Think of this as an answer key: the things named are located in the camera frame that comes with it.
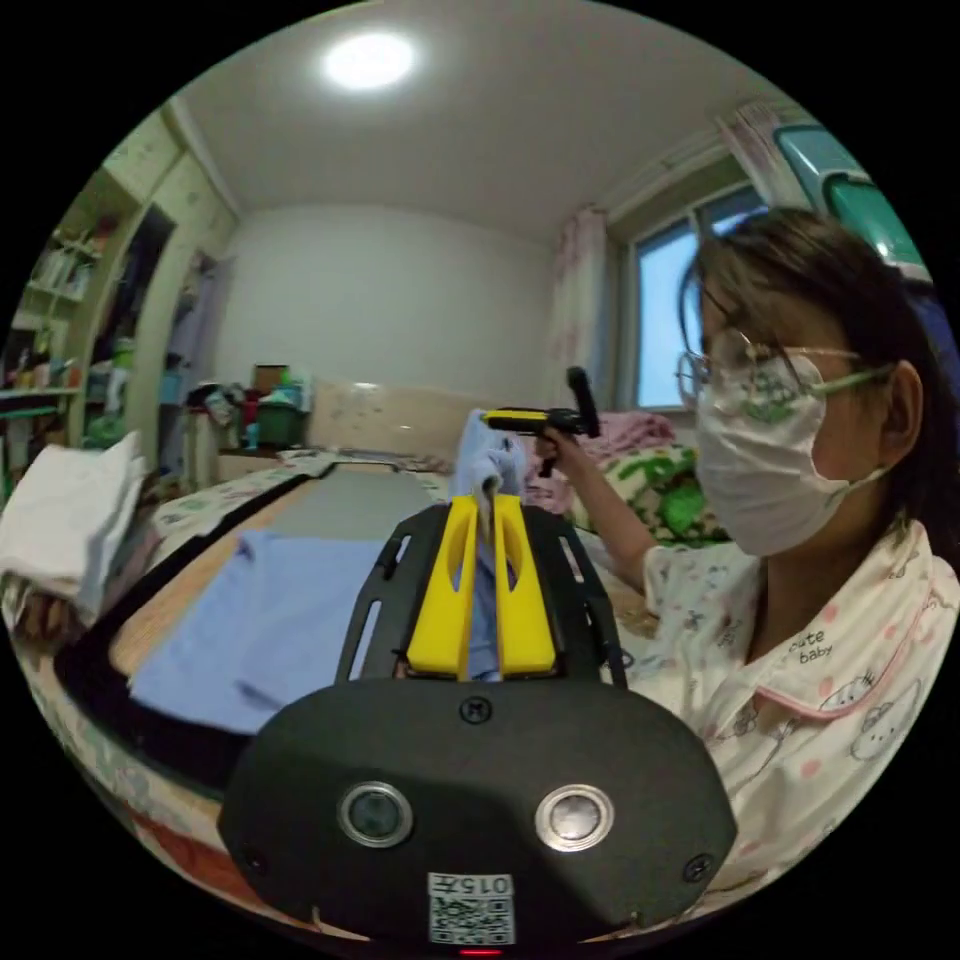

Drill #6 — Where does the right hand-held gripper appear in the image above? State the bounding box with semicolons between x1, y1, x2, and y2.
480;407;601;479

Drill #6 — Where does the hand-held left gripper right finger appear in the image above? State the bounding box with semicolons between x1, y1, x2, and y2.
493;494;562;680

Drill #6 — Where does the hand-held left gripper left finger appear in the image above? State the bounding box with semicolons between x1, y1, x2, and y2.
405;496;479;681

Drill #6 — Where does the light blue t-shirt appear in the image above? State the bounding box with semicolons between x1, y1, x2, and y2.
128;407;529;737

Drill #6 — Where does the person's right forearm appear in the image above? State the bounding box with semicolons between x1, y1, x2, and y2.
560;454;665;598

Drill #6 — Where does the person's right hand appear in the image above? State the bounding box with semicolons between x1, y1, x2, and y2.
536;425;595;481

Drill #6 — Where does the pink blanket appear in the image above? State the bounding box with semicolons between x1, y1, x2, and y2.
524;410;678;519

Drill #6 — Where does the bed with woven mat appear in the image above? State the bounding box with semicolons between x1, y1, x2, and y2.
0;373;751;943

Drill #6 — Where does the pink flowered curtain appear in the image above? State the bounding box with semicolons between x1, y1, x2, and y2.
543;206;610;410
716;101;796;211

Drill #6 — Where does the green patterned quilt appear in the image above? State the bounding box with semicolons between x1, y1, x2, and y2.
563;443;733;547

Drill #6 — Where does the window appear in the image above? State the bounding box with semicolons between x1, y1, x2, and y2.
628;179;774;412

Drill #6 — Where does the green plastic basket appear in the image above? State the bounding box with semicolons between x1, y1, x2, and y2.
256;395;309;450

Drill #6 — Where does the person's body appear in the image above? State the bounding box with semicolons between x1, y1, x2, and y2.
626;206;960;920

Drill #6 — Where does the open cupboard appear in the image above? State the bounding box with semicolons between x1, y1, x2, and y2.
82;112;241;489

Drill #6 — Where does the pile of clothes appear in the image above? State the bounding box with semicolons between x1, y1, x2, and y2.
0;430;149;628

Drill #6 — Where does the round ceiling lamp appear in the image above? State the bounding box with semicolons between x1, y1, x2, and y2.
320;31;418;93

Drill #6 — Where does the white shelf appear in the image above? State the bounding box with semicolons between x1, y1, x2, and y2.
0;213;103;481

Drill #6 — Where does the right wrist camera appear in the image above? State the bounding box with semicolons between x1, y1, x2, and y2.
566;365;602;439

